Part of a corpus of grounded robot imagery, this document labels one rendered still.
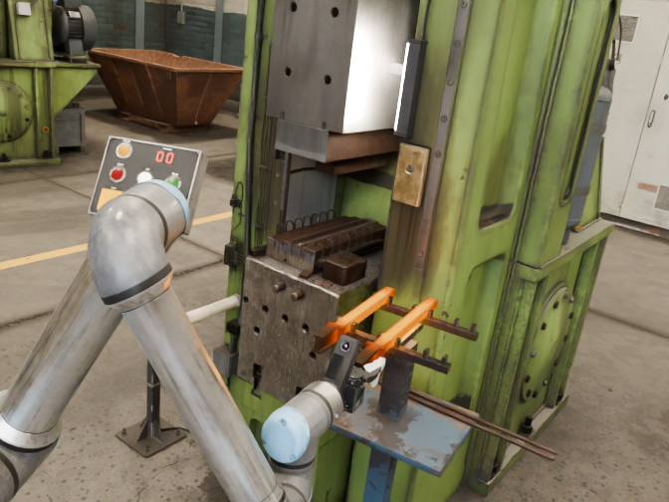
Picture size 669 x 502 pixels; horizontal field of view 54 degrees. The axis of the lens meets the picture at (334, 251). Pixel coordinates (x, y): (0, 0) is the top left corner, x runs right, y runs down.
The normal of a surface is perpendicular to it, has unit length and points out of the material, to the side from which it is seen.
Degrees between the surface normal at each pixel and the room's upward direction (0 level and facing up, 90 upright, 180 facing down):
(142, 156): 60
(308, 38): 90
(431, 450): 0
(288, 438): 85
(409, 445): 0
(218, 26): 90
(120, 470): 0
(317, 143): 90
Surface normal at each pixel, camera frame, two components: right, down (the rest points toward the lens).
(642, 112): -0.59, 0.22
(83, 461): 0.11, -0.93
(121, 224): 0.12, -0.57
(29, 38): 0.72, 0.14
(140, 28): 0.79, 0.29
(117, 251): 0.00, -0.29
